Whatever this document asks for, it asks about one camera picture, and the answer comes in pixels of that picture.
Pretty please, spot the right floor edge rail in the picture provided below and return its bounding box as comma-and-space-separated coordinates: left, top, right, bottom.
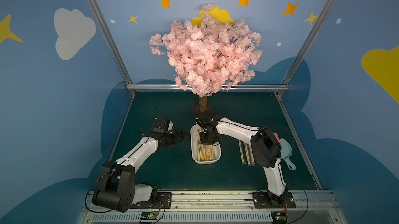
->
274, 93, 323, 190

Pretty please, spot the floor edge rail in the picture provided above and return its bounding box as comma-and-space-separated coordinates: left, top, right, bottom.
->
108, 95, 135, 161
274, 93, 323, 190

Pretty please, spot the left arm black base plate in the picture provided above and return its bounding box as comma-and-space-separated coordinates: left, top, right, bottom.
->
130, 192, 172, 209

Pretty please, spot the light blue dustpan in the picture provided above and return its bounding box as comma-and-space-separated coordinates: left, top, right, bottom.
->
280, 138, 296, 171

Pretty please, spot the front aluminium mounting rail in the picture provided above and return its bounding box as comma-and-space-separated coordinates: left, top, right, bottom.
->
77, 190, 347, 224

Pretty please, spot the left floor edge rail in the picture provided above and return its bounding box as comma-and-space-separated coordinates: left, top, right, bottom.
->
108, 95, 135, 161

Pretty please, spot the aluminium corner post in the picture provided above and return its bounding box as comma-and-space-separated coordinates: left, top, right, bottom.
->
86, 0, 132, 88
281, 0, 338, 87

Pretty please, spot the white plastic storage box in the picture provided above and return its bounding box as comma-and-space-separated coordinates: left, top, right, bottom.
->
190, 124, 221, 165

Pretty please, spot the right aluminium corner post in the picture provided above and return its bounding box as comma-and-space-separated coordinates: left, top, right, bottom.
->
281, 0, 338, 87

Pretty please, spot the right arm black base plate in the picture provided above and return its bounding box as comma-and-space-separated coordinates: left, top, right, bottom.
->
251, 190, 296, 209

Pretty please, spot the horizontal aluminium back rail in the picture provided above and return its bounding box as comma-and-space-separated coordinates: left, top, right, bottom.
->
126, 84, 289, 91

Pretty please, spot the right black controller board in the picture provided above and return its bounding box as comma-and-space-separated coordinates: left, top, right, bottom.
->
271, 212, 288, 224

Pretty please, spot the left aluminium corner post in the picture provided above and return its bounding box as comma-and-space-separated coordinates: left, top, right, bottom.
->
86, 0, 132, 88

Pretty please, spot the red small brush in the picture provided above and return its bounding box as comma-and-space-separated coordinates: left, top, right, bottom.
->
273, 133, 281, 143

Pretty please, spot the wrapped chopsticks panda print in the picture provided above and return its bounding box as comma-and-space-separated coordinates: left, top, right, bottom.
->
197, 129, 204, 162

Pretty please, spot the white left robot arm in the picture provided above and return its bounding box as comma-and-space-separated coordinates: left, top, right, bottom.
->
91, 118, 188, 213

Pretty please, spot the pink cherry blossom tree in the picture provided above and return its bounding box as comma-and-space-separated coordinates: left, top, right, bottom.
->
149, 4, 263, 108

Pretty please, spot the wrapped chopsticks red print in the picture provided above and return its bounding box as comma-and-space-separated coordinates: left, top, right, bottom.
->
204, 145, 210, 161

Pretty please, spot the left green circuit board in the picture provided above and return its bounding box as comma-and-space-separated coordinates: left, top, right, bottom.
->
140, 212, 160, 222

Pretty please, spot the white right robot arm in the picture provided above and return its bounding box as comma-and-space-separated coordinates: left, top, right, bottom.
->
196, 117, 288, 199

